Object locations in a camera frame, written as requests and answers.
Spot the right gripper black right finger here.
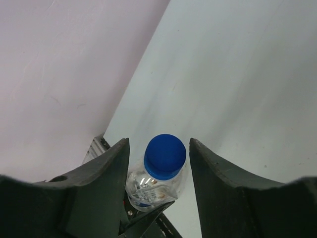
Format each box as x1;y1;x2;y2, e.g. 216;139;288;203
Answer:
189;138;317;238

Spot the clear pepsi bottle blue cap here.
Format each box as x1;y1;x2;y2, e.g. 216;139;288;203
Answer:
125;134;188;212

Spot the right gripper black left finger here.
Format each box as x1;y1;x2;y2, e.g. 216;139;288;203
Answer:
0;139;130;238

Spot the left aluminium frame post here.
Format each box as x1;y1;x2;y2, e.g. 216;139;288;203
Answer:
82;134;110;164

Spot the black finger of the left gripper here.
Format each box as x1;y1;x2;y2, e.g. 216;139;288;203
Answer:
118;200;175;238

